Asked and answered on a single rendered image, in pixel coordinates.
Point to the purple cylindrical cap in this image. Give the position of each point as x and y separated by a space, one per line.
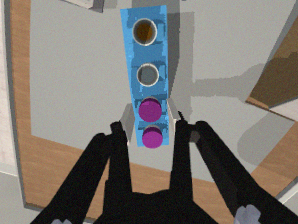
150 110
152 137

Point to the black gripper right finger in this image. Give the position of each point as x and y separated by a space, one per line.
246 200

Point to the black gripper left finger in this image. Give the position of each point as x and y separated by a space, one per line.
71 202

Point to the grey flat mat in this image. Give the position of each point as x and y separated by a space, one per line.
217 51

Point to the grey button panel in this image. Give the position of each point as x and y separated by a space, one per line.
96 5

